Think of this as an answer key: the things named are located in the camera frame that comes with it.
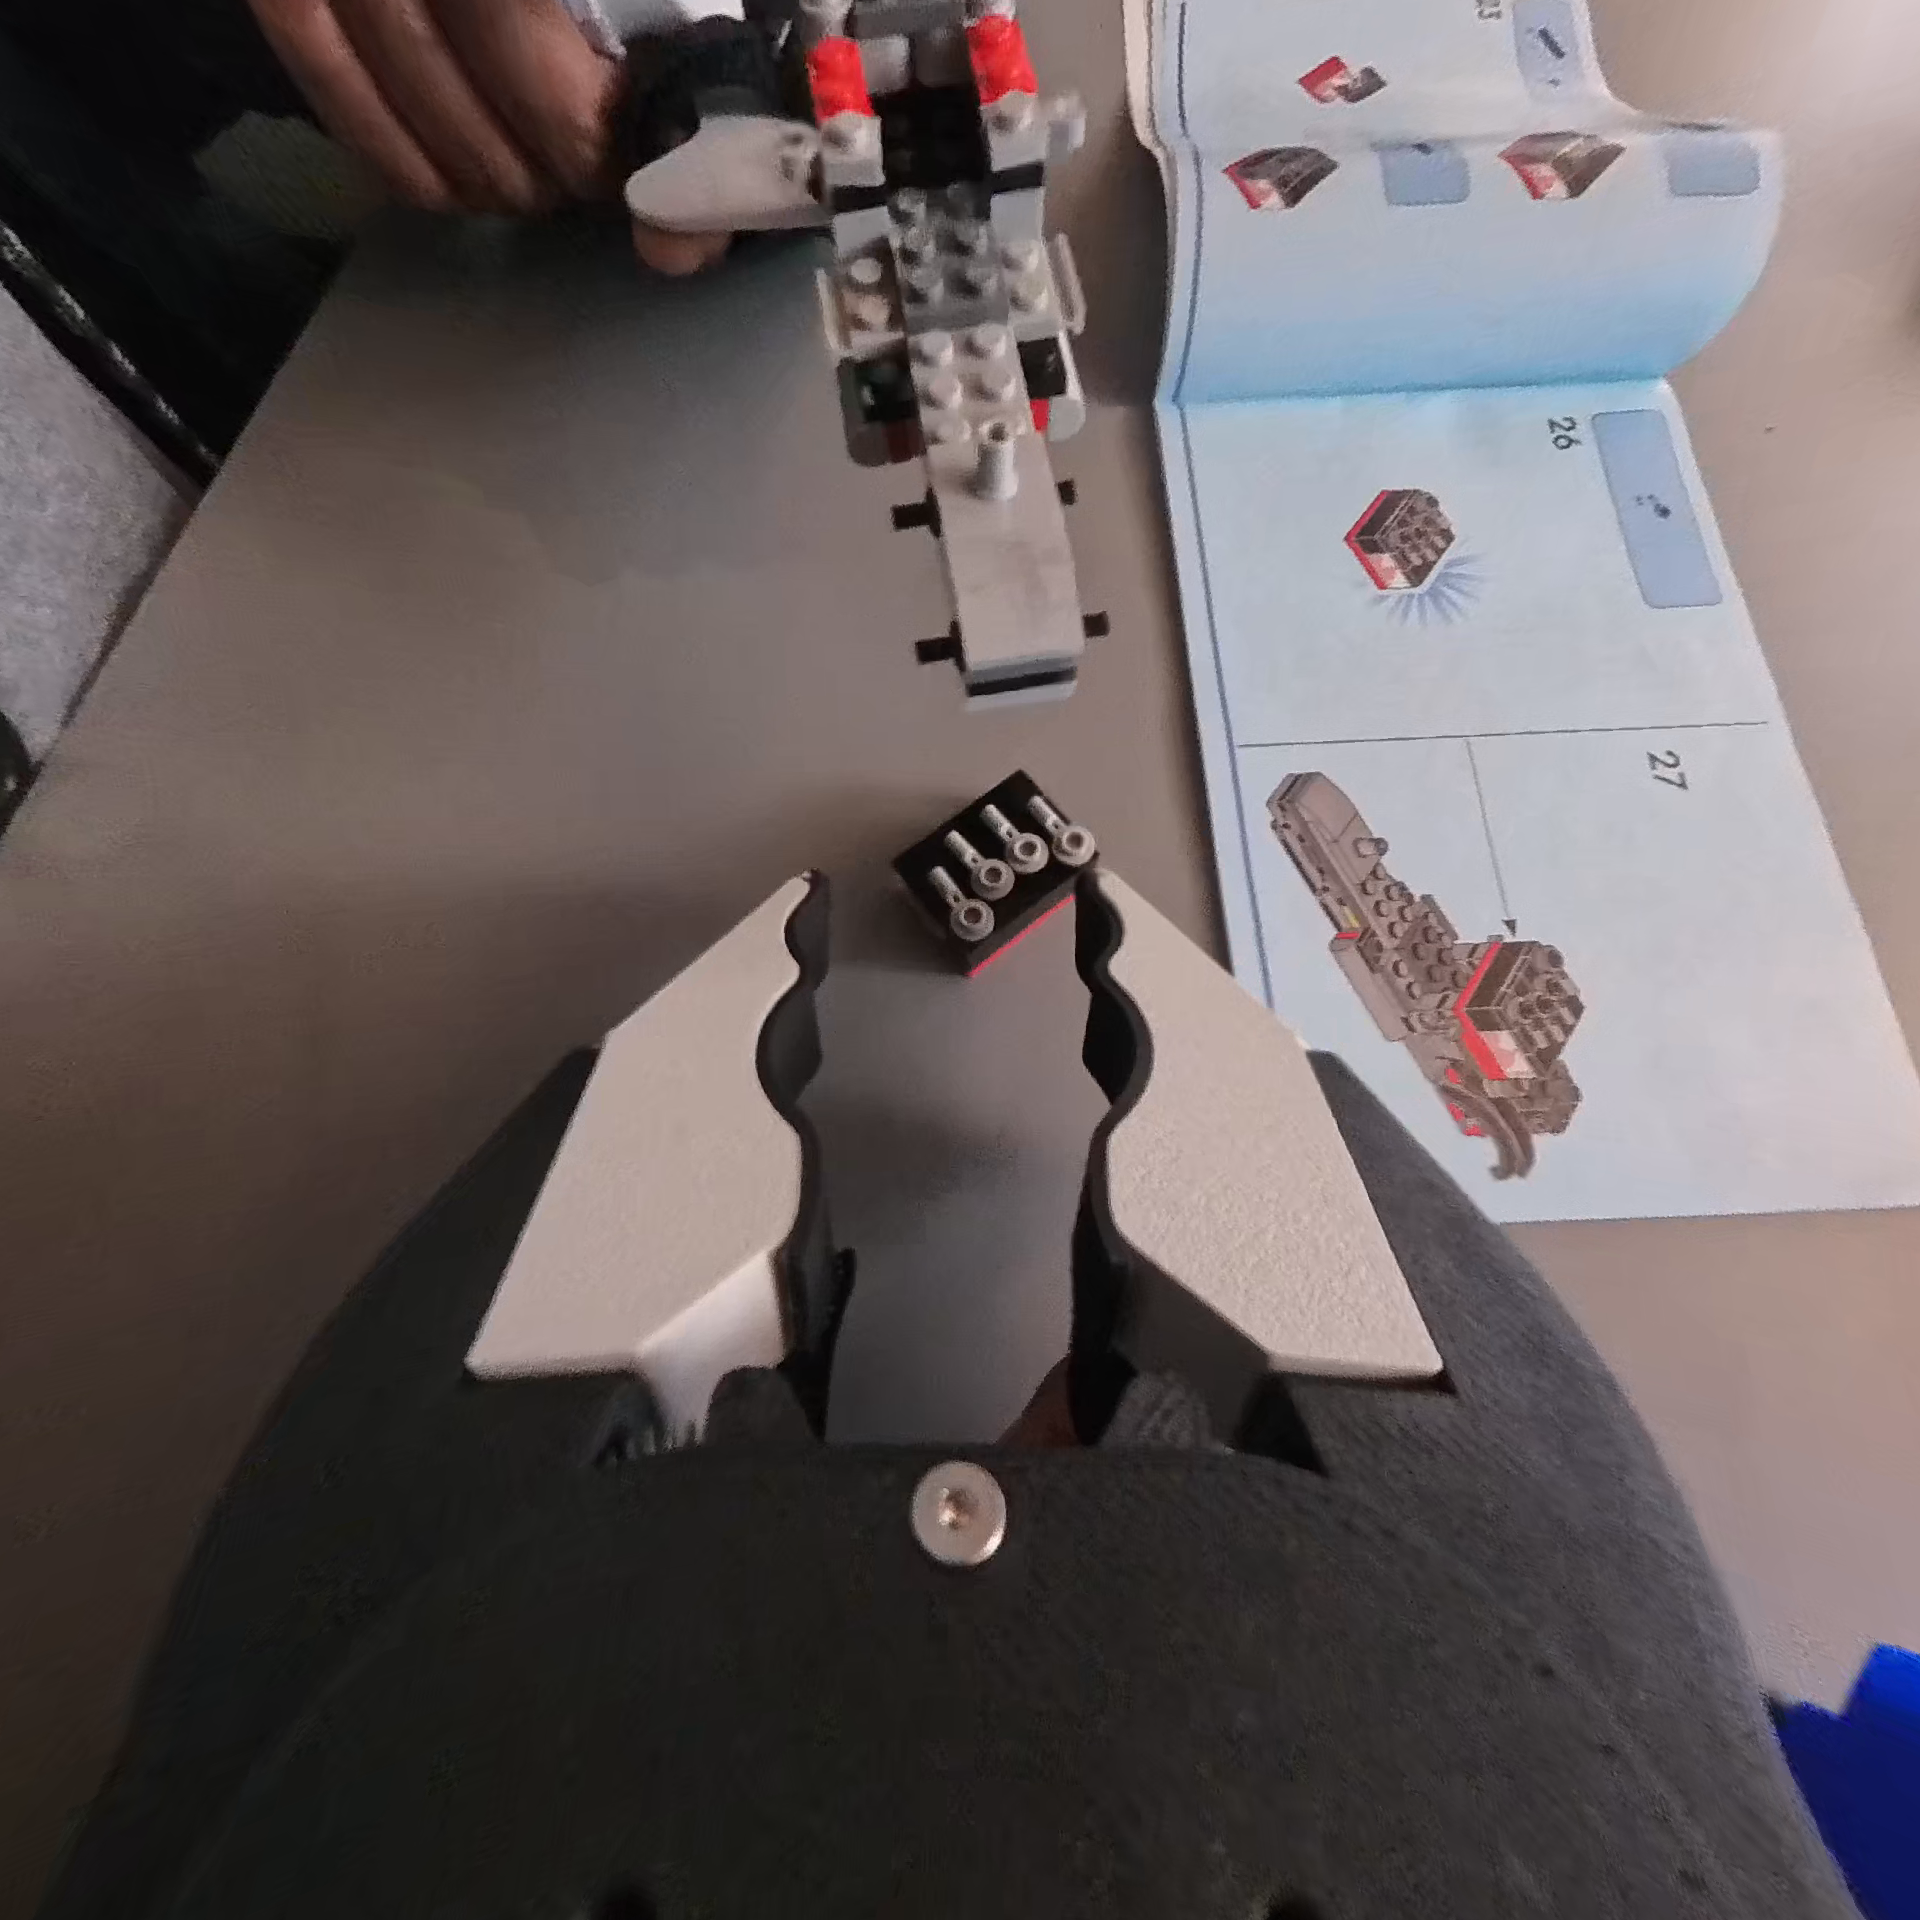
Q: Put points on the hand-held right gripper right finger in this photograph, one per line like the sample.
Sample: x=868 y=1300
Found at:
x=1275 y=1184

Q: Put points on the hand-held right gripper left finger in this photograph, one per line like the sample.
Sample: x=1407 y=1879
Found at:
x=662 y=1184

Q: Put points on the grey black brick spaceship model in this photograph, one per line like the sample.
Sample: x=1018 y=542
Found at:
x=961 y=300

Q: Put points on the small black red brick block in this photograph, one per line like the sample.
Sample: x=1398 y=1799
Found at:
x=991 y=886

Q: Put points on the person's left forearm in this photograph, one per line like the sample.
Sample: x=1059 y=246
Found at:
x=150 y=89

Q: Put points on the person's left hand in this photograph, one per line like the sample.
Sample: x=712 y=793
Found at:
x=450 y=89

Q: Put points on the brick building instruction booklet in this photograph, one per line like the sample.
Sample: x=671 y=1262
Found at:
x=1500 y=675

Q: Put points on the blue plastic bin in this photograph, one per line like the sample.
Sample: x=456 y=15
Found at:
x=1851 y=1799

